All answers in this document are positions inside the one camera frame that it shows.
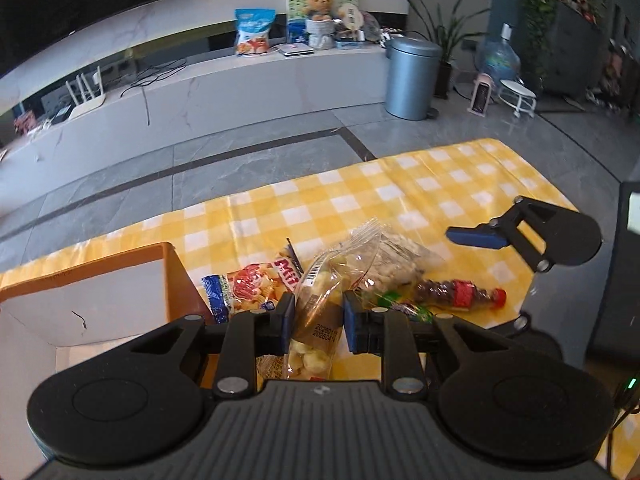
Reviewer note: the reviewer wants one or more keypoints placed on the climbing green plant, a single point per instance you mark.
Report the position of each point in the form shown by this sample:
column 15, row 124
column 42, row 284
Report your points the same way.
column 534, row 24

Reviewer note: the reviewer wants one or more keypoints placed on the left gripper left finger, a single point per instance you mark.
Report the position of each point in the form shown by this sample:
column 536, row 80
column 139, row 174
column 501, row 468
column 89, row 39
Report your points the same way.
column 143, row 399

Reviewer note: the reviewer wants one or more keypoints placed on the blue white snack bag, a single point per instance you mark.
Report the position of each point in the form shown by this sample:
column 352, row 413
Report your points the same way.
column 252, row 30

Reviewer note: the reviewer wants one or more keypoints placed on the orange Mitti snack bag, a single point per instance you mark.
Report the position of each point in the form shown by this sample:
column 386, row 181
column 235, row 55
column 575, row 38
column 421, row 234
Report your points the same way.
column 257, row 286

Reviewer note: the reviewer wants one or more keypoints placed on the blue metal trash bin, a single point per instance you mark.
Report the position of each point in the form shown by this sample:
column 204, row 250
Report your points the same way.
column 411, row 79

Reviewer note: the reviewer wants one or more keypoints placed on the pink small heater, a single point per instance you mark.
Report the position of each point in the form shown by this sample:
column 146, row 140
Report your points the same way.
column 481, row 95

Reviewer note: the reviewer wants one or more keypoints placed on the green candy tube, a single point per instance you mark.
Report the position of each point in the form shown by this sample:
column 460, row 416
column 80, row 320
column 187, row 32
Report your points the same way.
column 393, row 300

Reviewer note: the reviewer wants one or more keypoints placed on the clear popcorn snack bag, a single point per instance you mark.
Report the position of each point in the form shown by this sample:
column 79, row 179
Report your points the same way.
column 318, row 319

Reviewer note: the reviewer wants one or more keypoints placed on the potted long-leaf plant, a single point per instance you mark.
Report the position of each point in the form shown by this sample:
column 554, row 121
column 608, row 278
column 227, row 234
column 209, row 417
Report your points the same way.
column 447, row 34

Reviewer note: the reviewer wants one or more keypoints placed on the orange cardboard box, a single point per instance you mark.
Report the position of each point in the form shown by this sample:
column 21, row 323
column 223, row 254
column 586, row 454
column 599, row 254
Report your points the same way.
column 67, row 317

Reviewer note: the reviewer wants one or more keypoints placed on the white wifi router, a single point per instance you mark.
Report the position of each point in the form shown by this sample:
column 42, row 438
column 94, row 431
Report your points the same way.
column 87, row 94

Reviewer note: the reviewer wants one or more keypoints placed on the small cola bottle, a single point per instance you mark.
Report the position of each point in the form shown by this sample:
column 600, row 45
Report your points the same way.
column 458, row 295

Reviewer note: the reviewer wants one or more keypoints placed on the teddy bear in basket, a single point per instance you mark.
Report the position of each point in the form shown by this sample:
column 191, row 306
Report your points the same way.
column 319, row 24

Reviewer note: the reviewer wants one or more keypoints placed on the blue water jug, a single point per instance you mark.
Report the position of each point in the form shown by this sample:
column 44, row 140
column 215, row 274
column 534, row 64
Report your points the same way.
column 497, row 59

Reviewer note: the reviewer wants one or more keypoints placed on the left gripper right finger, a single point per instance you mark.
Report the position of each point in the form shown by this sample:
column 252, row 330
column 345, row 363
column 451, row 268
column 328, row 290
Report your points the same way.
column 500, row 400

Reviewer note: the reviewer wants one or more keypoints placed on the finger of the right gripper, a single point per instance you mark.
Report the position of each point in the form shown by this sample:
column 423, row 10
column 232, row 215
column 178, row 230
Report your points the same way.
column 542, row 234

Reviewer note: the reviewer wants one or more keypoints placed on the white small stool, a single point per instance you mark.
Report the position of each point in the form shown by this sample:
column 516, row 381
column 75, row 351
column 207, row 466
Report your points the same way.
column 518, row 97

